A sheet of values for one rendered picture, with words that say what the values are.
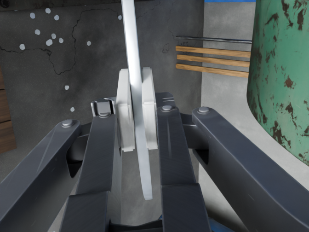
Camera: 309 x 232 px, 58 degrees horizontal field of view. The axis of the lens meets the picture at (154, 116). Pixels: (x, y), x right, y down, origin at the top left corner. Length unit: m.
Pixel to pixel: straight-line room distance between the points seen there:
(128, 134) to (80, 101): 1.30
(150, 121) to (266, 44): 0.30
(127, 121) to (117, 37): 1.40
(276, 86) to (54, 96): 1.12
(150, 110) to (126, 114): 0.01
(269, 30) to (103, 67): 1.17
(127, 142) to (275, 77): 0.27
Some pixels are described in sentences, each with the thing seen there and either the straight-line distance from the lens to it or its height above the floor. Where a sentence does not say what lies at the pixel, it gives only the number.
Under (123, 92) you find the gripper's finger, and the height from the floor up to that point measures 1.05.
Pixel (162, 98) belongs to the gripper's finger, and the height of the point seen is 1.07.
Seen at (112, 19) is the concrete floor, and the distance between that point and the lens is 1.52.
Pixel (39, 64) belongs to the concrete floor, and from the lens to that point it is 1.32.
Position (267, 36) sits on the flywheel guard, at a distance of 0.42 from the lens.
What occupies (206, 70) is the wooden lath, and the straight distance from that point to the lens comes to 1.84.
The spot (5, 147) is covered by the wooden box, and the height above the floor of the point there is 0.35.
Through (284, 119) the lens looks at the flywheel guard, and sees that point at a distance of 0.38.
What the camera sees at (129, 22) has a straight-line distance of 0.19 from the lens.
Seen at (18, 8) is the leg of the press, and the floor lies 0.03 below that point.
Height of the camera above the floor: 1.17
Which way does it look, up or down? 39 degrees down
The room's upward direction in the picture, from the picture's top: 109 degrees clockwise
